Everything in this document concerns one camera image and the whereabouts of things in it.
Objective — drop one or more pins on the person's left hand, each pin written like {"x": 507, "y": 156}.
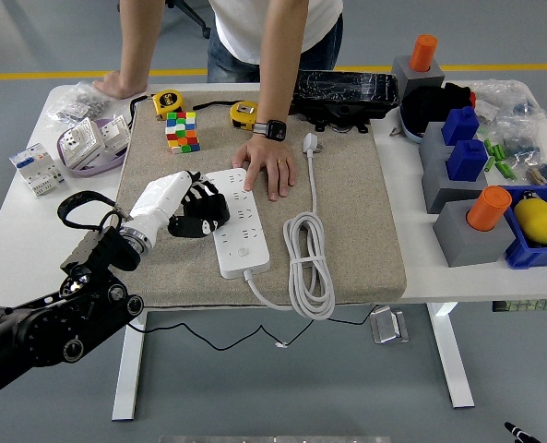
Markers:
{"x": 270, "y": 161}

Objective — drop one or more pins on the person's right hand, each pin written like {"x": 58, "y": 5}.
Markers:
{"x": 116, "y": 87}

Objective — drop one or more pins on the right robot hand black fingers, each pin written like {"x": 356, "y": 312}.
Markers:
{"x": 515, "y": 432}

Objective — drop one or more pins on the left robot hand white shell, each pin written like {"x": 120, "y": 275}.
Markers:
{"x": 155, "y": 198}

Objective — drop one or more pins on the black power adapter plug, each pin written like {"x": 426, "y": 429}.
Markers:
{"x": 221, "y": 208}

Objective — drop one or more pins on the white power strip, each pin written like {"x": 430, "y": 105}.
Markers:
{"x": 245, "y": 240}

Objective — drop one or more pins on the person's right forearm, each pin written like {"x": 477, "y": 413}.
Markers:
{"x": 137, "y": 41}

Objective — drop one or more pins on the person's left forearm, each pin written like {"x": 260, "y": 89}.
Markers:
{"x": 277, "y": 69}

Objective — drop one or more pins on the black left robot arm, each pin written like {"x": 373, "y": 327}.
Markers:
{"x": 38, "y": 327}

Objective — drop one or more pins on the black smartwatch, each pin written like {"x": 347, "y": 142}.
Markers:
{"x": 273, "y": 130}

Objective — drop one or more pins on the clear bag of grey screws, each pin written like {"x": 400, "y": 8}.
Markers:
{"x": 77, "y": 105}

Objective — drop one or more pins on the yellow tape measure black label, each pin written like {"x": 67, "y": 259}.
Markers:
{"x": 168, "y": 102}

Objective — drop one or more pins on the yellow tape measure silver clip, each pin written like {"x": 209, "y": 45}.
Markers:
{"x": 243, "y": 115}

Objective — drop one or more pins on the purple tray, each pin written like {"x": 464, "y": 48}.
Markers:
{"x": 93, "y": 171}

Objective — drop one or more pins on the colourful cube stack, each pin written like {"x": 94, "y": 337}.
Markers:
{"x": 183, "y": 134}

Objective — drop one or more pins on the white table leg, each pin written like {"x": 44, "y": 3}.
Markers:
{"x": 132, "y": 369}
{"x": 453, "y": 364}

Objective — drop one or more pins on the grey-brown mat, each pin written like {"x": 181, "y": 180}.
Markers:
{"x": 356, "y": 207}

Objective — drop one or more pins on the black box wrapped in film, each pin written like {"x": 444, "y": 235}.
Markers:
{"x": 347, "y": 90}

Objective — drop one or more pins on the black office chair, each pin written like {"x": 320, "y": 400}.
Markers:
{"x": 194, "y": 16}

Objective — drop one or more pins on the white circuit breaker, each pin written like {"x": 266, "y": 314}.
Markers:
{"x": 35, "y": 166}

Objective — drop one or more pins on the table height control panel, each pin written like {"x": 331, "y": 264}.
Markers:
{"x": 526, "y": 305}

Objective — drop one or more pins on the light blue dish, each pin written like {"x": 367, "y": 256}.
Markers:
{"x": 411, "y": 132}

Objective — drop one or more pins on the person's torso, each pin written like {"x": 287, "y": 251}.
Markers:
{"x": 324, "y": 18}

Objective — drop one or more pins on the grey peg block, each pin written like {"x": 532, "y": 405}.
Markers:
{"x": 439, "y": 189}
{"x": 462, "y": 244}
{"x": 427, "y": 84}
{"x": 432, "y": 138}

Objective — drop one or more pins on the black cloth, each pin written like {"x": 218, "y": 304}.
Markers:
{"x": 430, "y": 106}

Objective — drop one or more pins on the blue plastic bin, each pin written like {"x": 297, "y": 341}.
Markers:
{"x": 531, "y": 258}

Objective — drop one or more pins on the orange cylinder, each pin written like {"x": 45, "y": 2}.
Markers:
{"x": 490, "y": 207}
{"x": 423, "y": 51}

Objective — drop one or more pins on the blue square peg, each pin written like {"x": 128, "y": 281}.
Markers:
{"x": 467, "y": 161}
{"x": 460, "y": 127}

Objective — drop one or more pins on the small red object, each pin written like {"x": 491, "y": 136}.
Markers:
{"x": 472, "y": 98}

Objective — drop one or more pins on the yellow lemon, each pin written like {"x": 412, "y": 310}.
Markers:
{"x": 536, "y": 221}

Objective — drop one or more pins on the black penguin toy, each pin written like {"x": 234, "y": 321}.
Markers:
{"x": 527, "y": 196}

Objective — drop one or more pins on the clear plastic bag of parts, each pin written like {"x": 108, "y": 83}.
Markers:
{"x": 508, "y": 94}

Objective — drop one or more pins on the clear bag of blue parts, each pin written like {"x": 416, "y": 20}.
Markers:
{"x": 522, "y": 143}

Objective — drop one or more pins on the white wall socket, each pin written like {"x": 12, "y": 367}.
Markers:
{"x": 114, "y": 131}
{"x": 77, "y": 140}

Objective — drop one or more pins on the silver metal bracket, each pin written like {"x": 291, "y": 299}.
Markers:
{"x": 388, "y": 327}

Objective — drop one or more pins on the green wall anchor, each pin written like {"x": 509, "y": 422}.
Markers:
{"x": 495, "y": 151}
{"x": 508, "y": 171}
{"x": 502, "y": 152}
{"x": 490, "y": 164}
{"x": 488, "y": 147}

